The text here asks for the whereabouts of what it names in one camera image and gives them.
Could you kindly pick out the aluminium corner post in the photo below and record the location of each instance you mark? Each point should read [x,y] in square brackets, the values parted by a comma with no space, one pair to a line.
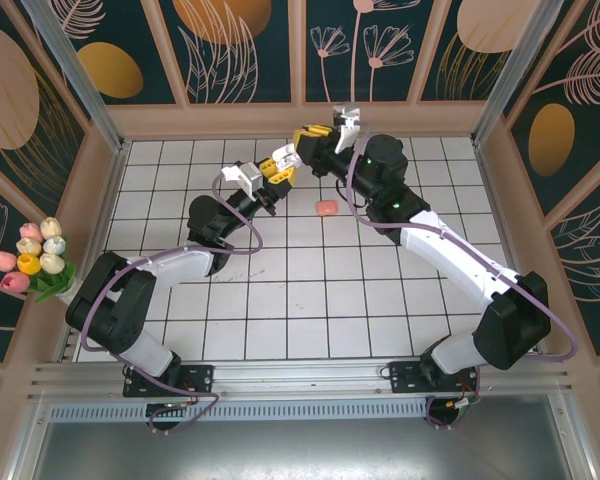
[517,65]
[73,65]

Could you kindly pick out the grey metal sheet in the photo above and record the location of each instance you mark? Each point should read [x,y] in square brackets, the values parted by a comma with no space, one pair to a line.
[300,450]

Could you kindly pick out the aluminium mounting rail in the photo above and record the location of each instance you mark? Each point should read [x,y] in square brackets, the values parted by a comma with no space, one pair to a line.
[300,375]

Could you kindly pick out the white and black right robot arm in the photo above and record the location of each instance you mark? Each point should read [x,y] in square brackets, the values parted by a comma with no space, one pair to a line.
[440,245]

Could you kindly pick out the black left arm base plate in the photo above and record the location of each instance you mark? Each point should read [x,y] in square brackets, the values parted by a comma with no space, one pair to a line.
[200,380]

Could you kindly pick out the aluminium side rail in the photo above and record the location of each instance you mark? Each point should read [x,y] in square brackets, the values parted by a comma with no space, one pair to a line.
[67,347]

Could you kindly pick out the white ribbed vase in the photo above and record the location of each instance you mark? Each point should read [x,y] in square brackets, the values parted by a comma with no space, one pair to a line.
[72,294]

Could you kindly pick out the artificial tulip bouquet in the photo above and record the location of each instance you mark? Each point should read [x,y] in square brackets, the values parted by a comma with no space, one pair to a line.
[30,262]

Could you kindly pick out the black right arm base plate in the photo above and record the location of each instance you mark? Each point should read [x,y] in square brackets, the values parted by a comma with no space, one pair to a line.
[405,377]

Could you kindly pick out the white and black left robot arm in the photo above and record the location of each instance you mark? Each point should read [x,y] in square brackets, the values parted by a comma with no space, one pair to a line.
[185,267]

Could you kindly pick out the pink earbud charging case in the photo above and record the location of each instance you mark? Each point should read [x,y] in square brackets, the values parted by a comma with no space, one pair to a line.
[326,207]

